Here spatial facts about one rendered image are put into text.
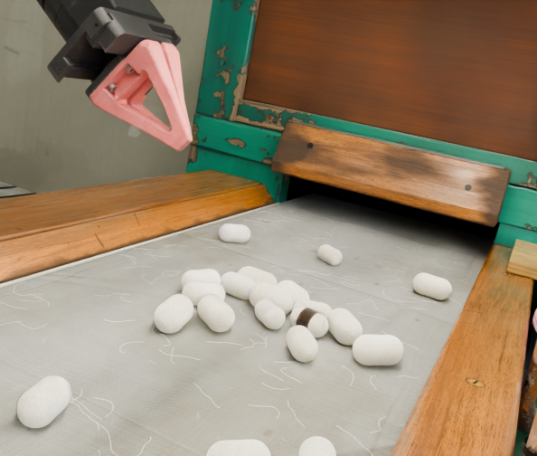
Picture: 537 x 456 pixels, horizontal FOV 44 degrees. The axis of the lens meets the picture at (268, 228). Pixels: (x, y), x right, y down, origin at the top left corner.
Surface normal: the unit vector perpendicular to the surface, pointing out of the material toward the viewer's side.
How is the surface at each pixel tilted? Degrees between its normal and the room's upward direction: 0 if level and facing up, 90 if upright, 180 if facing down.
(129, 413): 0
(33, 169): 90
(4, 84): 90
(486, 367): 0
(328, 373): 0
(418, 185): 66
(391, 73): 89
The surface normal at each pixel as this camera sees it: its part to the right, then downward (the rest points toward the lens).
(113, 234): 0.76, -0.50
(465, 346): 0.18, -0.96
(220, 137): -0.39, 0.15
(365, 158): -0.30, -0.24
